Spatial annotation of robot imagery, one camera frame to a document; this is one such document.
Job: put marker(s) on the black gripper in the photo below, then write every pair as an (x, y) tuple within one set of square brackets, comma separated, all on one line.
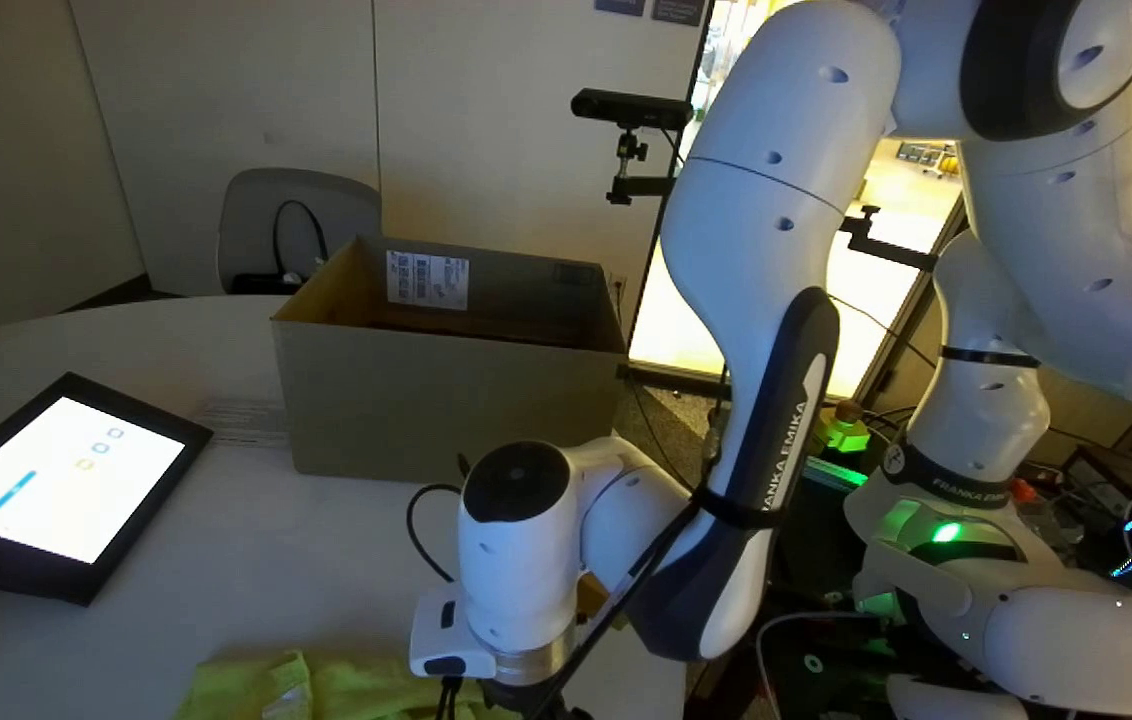
[(508, 697)]

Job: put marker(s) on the yellow-green towel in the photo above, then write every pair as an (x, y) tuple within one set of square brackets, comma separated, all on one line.
[(309, 685)]

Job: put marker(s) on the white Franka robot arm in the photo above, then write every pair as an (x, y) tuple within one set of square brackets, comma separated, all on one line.
[(776, 202)]

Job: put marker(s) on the brown cardboard box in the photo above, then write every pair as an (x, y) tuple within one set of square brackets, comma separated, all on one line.
[(446, 403)]

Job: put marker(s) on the black tablet with lit screen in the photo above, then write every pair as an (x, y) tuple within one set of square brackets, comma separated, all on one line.
[(49, 481)]

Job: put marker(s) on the grey chair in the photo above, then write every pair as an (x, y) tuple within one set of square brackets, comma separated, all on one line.
[(257, 224)]

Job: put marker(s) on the black stereo camera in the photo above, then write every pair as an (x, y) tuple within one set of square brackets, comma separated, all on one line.
[(629, 104)]

